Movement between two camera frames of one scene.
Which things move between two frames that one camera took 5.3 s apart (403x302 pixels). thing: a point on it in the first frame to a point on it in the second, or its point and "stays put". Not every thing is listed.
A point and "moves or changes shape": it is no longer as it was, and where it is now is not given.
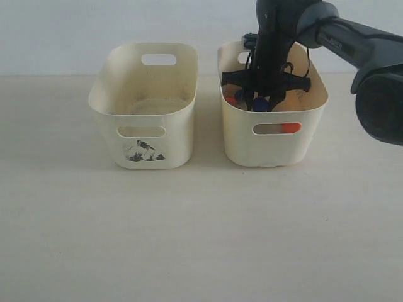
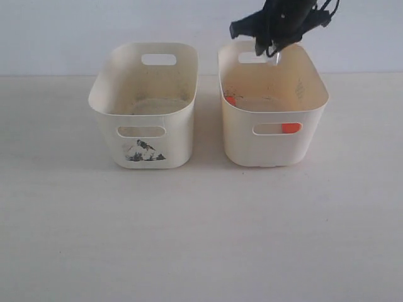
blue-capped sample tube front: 260,104 moves or changes shape
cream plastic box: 291,133 stays put
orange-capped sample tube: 232,100 stays put
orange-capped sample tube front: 288,128 stays put
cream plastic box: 145,94 stays put
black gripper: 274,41 to 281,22
